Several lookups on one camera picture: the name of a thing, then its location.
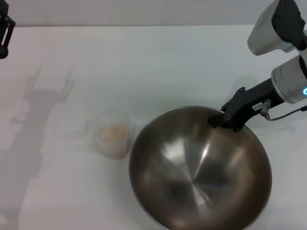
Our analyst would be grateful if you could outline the stainless steel mixing bowl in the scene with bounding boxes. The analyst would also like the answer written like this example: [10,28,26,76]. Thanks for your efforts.
[128,106,273,230]

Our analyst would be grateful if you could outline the clear plastic measuring cup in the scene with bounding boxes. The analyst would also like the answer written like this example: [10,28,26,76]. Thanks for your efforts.
[92,109,137,159]

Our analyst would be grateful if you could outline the right gripper grey cable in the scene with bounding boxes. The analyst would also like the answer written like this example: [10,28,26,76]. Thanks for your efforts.
[261,99,307,121]

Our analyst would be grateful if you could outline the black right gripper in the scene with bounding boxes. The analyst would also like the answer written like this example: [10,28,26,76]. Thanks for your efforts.
[207,78,285,132]

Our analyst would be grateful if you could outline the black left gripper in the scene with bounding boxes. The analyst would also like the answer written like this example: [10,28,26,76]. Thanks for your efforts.
[0,0,16,59]

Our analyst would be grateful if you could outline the white rice grains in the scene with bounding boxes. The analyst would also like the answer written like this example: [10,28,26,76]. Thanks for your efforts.
[100,123,128,158]

